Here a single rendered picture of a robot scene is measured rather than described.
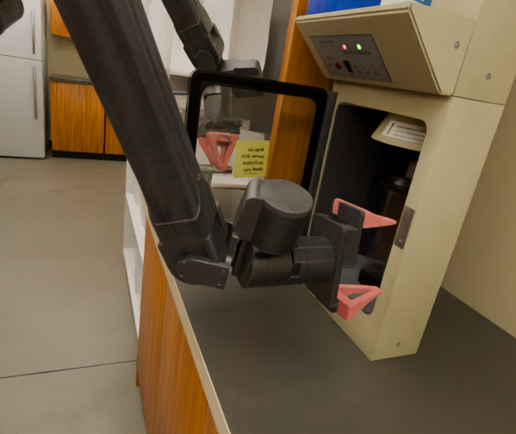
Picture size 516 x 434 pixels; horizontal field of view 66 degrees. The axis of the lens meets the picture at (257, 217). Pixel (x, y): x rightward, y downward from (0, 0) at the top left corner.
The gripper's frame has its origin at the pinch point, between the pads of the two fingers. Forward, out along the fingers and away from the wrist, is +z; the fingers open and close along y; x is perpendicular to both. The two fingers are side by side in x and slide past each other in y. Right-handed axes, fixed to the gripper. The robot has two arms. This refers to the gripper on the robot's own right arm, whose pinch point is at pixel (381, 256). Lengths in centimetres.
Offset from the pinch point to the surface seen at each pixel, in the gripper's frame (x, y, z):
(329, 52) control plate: 29.3, 28.7, 5.1
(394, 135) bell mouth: 18.2, 15.3, 14.0
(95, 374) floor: 130, -106, -34
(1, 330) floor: 169, -102, -78
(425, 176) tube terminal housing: 7.3, 9.9, 12.0
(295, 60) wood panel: 42, 28, 4
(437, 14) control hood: 4.4, 31.1, 5.3
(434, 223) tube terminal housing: 7.6, 2.2, 16.5
